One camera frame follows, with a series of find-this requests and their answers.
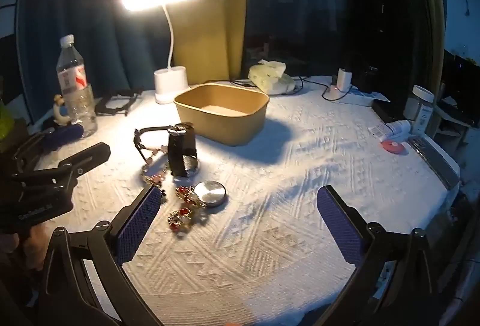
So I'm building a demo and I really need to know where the red bead bracelet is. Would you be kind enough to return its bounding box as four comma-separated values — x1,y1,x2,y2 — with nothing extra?
167,185,209,235

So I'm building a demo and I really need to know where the white tube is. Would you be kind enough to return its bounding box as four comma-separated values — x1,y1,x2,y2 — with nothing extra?
369,120,412,139

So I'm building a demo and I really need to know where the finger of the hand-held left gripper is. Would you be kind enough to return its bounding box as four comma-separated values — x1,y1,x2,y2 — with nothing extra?
11,124,85,171
52,142,112,187

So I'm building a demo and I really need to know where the person's left hand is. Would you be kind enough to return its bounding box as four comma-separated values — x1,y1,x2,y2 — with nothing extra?
0,225,50,272

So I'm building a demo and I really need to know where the black power cable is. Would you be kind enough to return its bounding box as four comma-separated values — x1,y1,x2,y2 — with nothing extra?
230,76,332,95

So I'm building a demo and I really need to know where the blue curtain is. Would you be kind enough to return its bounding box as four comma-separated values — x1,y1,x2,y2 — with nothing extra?
17,0,169,124

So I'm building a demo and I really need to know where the dark watch strap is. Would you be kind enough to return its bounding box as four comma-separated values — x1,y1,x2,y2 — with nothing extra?
167,122,200,177

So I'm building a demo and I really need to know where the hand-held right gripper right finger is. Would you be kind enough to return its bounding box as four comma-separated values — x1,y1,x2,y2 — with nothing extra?
316,184,451,326

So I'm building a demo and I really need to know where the dark monitor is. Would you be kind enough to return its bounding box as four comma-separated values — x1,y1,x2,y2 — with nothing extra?
442,49,480,102

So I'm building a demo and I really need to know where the yellow curtain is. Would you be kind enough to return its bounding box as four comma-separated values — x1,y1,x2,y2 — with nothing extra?
165,0,248,87

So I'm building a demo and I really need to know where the white textured tablecloth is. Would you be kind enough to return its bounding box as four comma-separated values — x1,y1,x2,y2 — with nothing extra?
26,76,462,326

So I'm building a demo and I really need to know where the yellow plastic bin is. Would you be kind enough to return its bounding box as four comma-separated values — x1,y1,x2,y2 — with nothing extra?
173,83,271,147

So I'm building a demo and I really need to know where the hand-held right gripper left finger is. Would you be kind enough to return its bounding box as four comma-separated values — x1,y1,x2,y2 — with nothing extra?
39,184,164,326

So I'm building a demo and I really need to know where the white desk lamp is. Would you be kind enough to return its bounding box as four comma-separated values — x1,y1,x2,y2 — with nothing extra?
120,0,203,105

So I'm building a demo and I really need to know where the olive curtain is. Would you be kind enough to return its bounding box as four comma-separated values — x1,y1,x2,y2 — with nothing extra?
410,0,447,139

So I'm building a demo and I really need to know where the white lidded jar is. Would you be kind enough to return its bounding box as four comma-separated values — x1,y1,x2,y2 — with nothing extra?
404,85,435,133

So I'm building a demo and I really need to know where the round silver pocket watch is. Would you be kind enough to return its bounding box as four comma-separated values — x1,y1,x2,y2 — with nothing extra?
193,181,228,208

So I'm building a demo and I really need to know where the yellow tissue pack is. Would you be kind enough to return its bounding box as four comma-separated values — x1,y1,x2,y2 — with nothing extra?
248,59,297,94

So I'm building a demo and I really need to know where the dark curtain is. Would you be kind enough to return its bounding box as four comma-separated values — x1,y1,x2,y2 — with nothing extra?
245,0,424,81

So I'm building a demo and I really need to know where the white charger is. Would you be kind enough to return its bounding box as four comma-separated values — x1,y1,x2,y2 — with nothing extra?
335,68,353,91

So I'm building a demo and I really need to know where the black headband strap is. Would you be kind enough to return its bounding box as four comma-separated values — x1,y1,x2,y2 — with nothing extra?
94,87,145,117

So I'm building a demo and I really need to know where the white cup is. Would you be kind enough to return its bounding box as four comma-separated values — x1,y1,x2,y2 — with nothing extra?
52,94,72,126

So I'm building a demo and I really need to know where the clear plastic water bottle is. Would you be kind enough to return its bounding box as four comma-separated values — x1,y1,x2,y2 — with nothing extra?
56,34,99,137

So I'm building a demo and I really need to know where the pink stone cord necklace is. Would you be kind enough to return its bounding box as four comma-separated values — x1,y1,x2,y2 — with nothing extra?
133,125,177,199

